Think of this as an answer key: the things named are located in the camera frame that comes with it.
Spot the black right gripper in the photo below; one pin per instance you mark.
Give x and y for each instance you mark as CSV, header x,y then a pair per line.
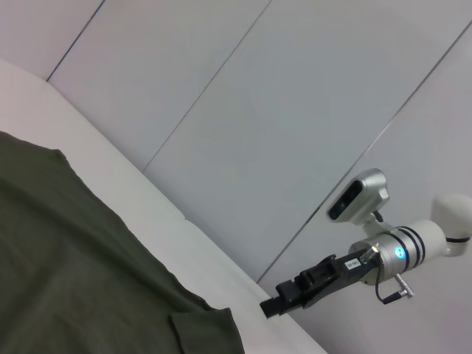
x,y
339,274

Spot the dark green printed t-shirt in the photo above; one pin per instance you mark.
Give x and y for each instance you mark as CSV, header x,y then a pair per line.
x,y
73,258

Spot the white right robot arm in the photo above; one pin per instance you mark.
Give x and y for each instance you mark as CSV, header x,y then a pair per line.
x,y
424,236

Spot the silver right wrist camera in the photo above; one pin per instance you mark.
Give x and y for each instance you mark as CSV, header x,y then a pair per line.
x,y
359,197

